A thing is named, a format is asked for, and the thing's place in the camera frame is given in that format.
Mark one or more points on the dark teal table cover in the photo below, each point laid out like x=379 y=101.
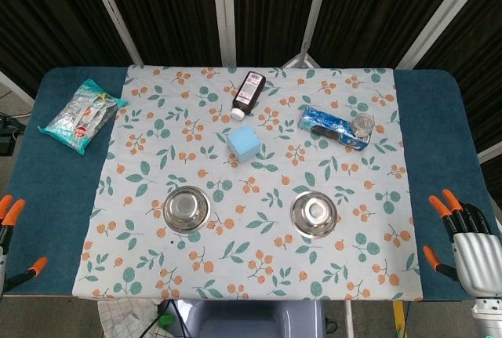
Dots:
x=51 y=204

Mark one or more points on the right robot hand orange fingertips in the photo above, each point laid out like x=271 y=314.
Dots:
x=474 y=251

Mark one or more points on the small green object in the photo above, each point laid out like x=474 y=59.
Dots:
x=166 y=319

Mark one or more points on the black device on floor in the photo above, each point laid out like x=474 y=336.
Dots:
x=8 y=138

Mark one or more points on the small clear plastic jar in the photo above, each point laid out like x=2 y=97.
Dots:
x=362 y=125

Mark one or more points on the beige checkered dish cloth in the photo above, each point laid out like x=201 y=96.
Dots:
x=125 y=320

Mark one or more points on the teal and silver snack bag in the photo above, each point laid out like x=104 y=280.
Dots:
x=80 y=116

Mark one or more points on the brown medicine bottle white cap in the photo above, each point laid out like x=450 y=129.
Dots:
x=247 y=93

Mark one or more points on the floral tablecloth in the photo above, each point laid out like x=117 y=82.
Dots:
x=255 y=255

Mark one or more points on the light blue cube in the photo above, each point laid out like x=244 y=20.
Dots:
x=243 y=142

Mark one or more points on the grey robot torso base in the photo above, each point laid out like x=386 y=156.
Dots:
x=247 y=320

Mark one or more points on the blue cookie package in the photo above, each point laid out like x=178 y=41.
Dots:
x=325 y=123

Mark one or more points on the white metal frame post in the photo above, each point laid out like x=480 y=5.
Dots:
x=439 y=16
x=224 y=12
x=313 y=12
x=113 y=12

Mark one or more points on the steel bowl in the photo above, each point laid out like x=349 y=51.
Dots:
x=314 y=214
x=187 y=208

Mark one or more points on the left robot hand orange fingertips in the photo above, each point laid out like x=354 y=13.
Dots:
x=12 y=212

